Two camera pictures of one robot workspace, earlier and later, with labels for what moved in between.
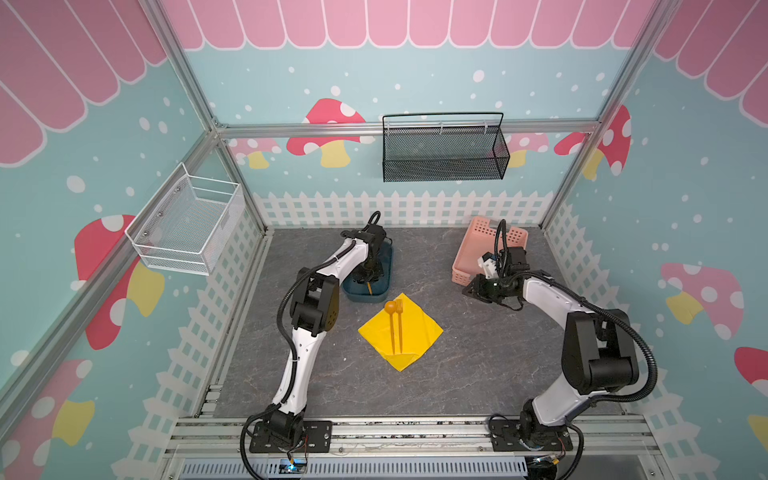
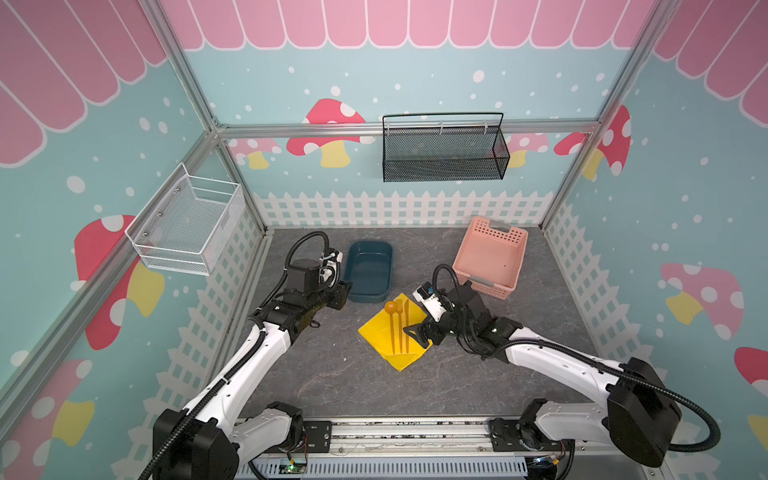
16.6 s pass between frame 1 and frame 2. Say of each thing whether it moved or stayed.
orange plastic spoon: stayed
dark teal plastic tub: stayed
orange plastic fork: stayed
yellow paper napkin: stayed
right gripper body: moved
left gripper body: moved
